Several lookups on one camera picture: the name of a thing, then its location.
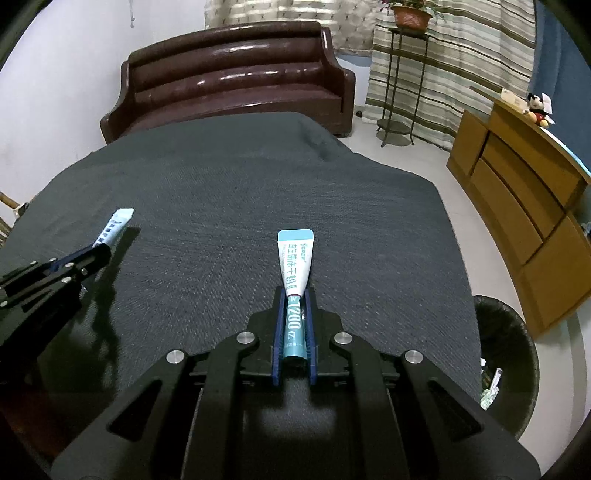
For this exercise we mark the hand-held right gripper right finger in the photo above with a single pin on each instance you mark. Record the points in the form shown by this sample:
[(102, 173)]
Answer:
[(311, 341)]

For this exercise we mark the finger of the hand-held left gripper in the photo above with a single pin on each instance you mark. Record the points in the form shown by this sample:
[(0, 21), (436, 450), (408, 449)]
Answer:
[(60, 263), (69, 277)]

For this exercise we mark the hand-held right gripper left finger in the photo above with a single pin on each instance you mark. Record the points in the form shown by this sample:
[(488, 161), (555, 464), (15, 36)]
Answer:
[(277, 341)]

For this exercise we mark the teal tube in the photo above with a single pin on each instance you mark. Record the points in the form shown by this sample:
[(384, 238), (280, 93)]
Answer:
[(295, 263)]

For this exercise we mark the white wrapper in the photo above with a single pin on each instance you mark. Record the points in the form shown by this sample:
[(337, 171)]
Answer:
[(495, 381)]

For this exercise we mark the black-lined waste bin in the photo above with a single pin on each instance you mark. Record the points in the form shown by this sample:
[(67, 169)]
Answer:
[(512, 332)]

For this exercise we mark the black metal plant stand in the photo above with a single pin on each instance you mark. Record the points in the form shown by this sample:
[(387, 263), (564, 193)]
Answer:
[(392, 125)]

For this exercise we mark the dark brown leather sofa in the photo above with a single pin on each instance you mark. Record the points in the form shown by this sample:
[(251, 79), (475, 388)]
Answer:
[(231, 83)]

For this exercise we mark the wooden cabinet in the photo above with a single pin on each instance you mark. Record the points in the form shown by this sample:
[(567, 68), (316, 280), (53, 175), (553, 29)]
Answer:
[(531, 198)]

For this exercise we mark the white box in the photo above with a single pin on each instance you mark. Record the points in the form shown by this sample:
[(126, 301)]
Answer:
[(512, 98)]

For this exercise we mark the plush mouse toy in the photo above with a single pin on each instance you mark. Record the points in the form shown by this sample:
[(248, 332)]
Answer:
[(535, 108)]

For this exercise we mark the striped curtain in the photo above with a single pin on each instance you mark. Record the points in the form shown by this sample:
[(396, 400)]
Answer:
[(475, 60)]

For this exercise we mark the beige patterned curtain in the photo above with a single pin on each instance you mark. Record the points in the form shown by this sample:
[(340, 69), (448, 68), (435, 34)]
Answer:
[(277, 11)]

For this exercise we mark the potted plant in red pot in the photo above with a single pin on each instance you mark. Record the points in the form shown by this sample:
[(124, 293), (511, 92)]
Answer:
[(411, 18)]

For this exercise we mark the blue curtain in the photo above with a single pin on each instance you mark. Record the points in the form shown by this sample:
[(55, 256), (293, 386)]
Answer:
[(565, 64)]

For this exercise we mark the light wooden chair frame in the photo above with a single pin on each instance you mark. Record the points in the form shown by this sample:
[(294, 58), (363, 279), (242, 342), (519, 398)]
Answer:
[(8, 203)]

